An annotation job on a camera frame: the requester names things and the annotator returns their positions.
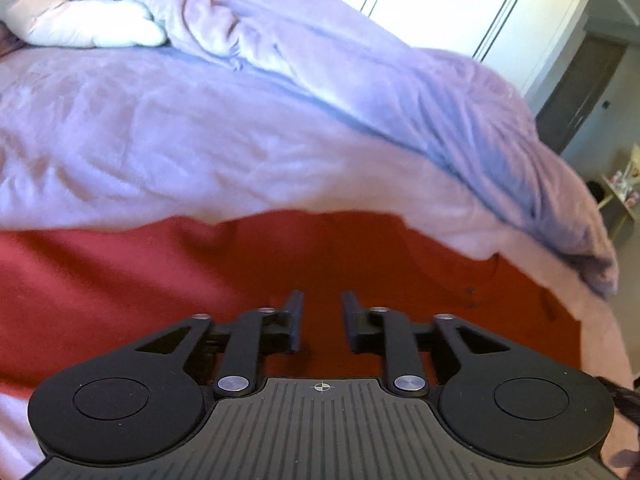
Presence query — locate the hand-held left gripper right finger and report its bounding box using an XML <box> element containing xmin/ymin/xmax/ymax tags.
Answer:
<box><xmin>341</xmin><ymin>290</ymin><xmax>512</xmax><ymax>401</ymax></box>

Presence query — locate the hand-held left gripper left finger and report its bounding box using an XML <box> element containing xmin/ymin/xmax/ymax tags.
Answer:
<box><xmin>134</xmin><ymin>290</ymin><xmax>305</xmax><ymax>401</ymax></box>

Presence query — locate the red knit garment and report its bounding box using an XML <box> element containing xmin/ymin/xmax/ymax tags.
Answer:
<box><xmin>0</xmin><ymin>210</ymin><xmax>585</xmax><ymax>402</ymax></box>

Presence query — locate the purple fluffy duvet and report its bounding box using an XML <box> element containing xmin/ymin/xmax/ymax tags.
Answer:
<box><xmin>55</xmin><ymin>0</ymin><xmax>621</xmax><ymax>301</ymax></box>

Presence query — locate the cream side table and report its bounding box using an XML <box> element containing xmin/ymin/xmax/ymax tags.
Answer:
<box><xmin>597</xmin><ymin>170</ymin><xmax>640</xmax><ymax>248</ymax></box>

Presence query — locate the pink table decoration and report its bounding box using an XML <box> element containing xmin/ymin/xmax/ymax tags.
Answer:
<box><xmin>611</xmin><ymin>144</ymin><xmax>640</xmax><ymax>195</ymax></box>

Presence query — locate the dark grey door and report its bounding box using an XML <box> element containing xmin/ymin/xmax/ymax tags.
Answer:
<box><xmin>535</xmin><ymin>35</ymin><xmax>629</xmax><ymax>156</ymax></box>

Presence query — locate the white wardrobe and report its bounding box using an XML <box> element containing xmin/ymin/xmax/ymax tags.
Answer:
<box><xmin>255</xmin><ymin>0</ymin><xmax>601</xmax><ymax>106</ymax></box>

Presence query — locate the white and pink plush toy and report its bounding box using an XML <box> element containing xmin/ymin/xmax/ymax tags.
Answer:
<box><xmin>0</xmin><ymin>0</ymin><xmax>168</xmax><ymax>49</ymax></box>

